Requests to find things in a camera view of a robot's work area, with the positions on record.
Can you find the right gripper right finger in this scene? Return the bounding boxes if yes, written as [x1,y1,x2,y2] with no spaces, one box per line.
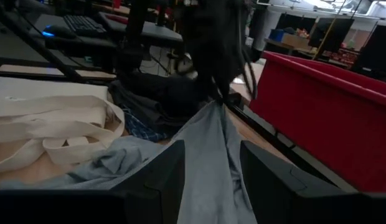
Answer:
[238,140,362,224]

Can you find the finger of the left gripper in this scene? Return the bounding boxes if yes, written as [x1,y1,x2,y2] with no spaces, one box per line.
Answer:
[207,77,222,104]
[219,79,235,105]

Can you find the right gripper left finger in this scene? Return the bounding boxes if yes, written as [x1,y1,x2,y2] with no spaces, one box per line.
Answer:
[110,139,186,224]

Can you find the light grey small cloth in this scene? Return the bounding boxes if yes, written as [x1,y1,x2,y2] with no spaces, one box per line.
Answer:
[0,101,259,224]

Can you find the blue plaid pajama pants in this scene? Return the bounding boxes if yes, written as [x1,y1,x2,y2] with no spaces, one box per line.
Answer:
[121,107,169,143]

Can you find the dark grey garment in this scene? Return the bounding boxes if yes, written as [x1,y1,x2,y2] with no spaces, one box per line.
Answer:
[108,79,197,129]

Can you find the red plastic laundry bin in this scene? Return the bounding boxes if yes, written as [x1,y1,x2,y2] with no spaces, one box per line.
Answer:
[249,51,386,193]

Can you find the blue plaid shirt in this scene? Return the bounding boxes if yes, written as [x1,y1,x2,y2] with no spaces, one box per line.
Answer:
[238,9,260,101]

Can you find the black side desk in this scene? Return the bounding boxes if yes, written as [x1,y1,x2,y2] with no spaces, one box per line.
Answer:
[98,11,184,48]

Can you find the brown cardboard box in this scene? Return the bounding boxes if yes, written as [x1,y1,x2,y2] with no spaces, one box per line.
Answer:
[281,32,313,51]

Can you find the black background monitor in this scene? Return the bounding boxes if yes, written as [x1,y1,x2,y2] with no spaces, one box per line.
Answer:
[308,17,355,53]
[351,24,386,82]

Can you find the cream canvas tote bag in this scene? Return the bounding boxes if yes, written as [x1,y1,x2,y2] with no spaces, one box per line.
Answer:
[0,76,126,175]

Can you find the black keyboard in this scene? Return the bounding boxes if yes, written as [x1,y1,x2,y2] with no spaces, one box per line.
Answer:
[63,14,108,38]

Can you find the black computer mouse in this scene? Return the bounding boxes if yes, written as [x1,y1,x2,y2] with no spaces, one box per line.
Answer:
[42,24,77,40]

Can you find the black aluminium table frame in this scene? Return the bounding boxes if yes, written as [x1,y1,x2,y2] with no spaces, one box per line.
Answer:
[227,99,359,194]

